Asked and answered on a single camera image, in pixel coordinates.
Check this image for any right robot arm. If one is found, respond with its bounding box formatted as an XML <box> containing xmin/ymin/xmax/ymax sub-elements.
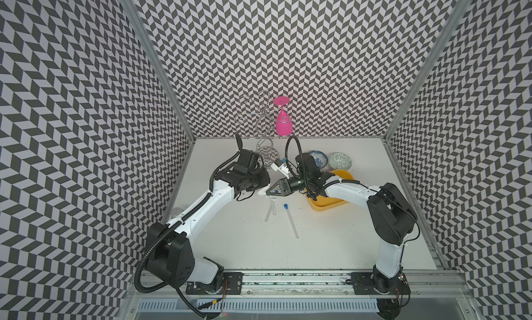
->
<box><xmin>265</xmin><ymin>153</ymin><xmax>418</xmax><ymax>295</ymax></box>

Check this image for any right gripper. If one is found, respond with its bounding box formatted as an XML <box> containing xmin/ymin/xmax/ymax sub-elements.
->
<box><xmin>265</xmin><ymin>173</ymin><xmax>309</xmax><ymax>197</ymax></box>

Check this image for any small glass jar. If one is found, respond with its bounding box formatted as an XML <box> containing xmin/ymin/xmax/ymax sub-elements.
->
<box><xmin>169</xmin><ymin>207</ymin><xmax>184</xmax><ymax>219</ymax></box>

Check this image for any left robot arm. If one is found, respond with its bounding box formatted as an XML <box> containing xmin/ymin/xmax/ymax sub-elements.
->
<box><xmin>134</xmin><ymin>148</ymin><xmax>270</xmax><ymax>293</ymax></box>

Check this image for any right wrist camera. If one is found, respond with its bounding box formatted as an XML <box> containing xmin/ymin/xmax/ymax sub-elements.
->
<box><xmin>271</xmin><ymin>159</ymin><xmax>291</xmax><ymax>179</ymax></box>

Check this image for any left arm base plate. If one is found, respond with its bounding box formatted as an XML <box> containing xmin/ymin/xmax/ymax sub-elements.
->
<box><xmin>186</xmin><ymin>271</ymin><xmax>244</xmax><ymax>295</ymax></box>

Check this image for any aluminium front rail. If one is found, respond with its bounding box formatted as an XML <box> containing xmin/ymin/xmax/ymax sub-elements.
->
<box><xmin>124</xmin><ymin>269</ymin><xmax>475</xmax><ymax>300</ymax></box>

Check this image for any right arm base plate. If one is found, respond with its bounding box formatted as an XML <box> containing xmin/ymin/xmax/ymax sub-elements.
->
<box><xmin>345</xmin><ymin>271</ymin><xmax>411</xmax><ymax>298</ymax></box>

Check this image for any blue patterned bowl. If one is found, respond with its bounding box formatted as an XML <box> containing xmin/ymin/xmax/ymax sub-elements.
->
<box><xmin>309</xmin><ymin>150</ymin><xmax>328</xmax><ymax>169</ymax></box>

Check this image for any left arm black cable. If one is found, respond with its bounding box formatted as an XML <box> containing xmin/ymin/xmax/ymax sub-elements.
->
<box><xmin>132</xmin><ymin>219</ymin><xmax>221</xmax><ymax>320</ymax></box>

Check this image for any yellow plastic tray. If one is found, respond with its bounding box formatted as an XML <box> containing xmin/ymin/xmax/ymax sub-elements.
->
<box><xmin>306</xmin><ymin>169</ymin><xmax>356</xmax><ymax>213</ymax></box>

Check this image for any metal wire glass rack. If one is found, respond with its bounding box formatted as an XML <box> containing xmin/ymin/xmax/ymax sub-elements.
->
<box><xmin>235</xmin><ymin>90</ymin><xmax>279</xmax><ymax>169</ymax></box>

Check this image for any pink wine glass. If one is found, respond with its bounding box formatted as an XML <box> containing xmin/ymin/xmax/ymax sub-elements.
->
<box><xmin>274</xmin><ymin>96</ymin><xmax>293</xmax><ymax>136</ymax></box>

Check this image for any green patterned bowl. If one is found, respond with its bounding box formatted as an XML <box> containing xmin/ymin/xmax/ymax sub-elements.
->
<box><xmin>328</xmin><ymin>152</ymin><xmax>353</xmax><ymax>170</ymax></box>

